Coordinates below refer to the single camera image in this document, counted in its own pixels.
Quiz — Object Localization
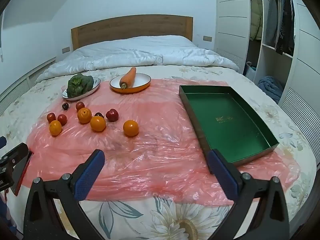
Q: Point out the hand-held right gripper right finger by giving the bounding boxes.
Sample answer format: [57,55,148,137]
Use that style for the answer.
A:
[207,149,297,240]

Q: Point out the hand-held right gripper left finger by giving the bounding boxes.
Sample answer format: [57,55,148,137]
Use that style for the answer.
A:
[24,149,105,240]

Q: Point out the orange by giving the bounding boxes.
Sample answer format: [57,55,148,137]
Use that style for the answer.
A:
[90,116,107,132]
[123,120,139,137]
[49,120,62,137]
[77,107,92,124]

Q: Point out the green tray box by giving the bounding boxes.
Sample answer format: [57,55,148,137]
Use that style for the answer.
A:
[179,85,280,167]

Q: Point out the small red apple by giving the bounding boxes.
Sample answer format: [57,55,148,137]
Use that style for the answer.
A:
[106,109,119,122]

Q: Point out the pink plastic sheet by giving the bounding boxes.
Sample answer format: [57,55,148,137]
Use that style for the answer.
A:
[25,78,300,200]

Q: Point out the green leafy vegetable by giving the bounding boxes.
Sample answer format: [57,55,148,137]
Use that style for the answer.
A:
[67,74,95,98]

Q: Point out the white plate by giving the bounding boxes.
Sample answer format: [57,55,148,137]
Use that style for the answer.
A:
[62,77,101,101]

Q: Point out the white slatted panel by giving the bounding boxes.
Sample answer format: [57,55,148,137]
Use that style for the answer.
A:
[281,87,320,167]

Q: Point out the blue folded towel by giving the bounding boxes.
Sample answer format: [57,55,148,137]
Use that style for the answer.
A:
[258,76,284,104]

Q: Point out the carrot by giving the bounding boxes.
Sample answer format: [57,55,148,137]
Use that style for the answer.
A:
[119,67,137,90]

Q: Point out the orange enamel bowl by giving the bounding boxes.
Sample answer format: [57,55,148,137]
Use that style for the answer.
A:
[110,73,151,94]

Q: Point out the white bag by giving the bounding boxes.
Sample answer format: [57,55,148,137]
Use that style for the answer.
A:
[245,62,257,80]

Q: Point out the white duvet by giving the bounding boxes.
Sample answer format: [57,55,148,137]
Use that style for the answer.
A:
[36,35,239,83]

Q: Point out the wooden headboard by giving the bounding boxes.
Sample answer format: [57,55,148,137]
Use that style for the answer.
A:
[71,14,194,51]

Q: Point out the grey hanging garment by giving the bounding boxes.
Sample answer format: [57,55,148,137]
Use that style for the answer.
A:
[265,0,279,47]

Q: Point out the dark hanging clothes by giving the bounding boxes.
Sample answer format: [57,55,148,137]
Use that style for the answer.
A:
[275,0,296,55]

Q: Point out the light green jacket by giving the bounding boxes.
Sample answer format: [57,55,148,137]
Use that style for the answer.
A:
[250,0,263,41]

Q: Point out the white wardrobe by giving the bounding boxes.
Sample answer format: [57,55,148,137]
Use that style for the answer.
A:
[215,0,320,110]

